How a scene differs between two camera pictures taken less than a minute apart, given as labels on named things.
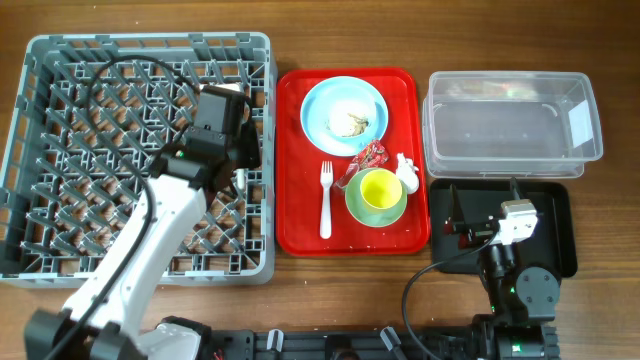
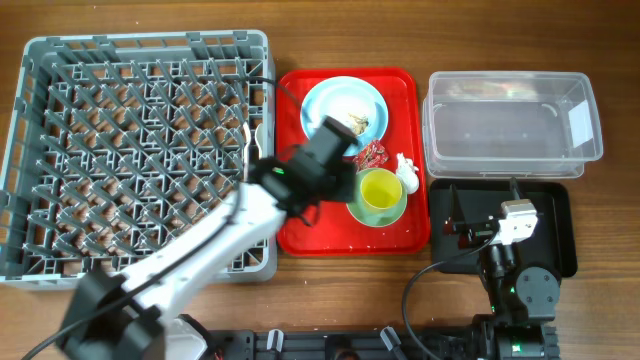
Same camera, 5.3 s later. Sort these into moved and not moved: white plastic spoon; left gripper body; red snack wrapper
Moved: white plastic spoon; left gripper body
Not moved: red snack wrapper
